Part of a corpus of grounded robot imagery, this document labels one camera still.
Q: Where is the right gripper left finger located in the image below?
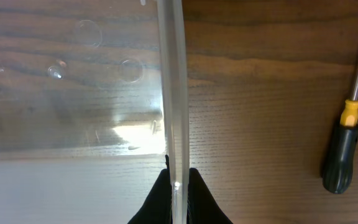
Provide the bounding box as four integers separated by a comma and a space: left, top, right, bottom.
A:
128, 155, 172, 224

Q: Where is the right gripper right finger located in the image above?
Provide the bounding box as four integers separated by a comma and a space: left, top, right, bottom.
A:
187, 168, 232, 224

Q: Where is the clear plastic storage box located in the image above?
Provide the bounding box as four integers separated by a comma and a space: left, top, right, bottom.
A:
0, 0, 189, 223

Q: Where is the black yellow screwdriver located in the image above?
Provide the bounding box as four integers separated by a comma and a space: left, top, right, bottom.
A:
321, 66, 358, 194

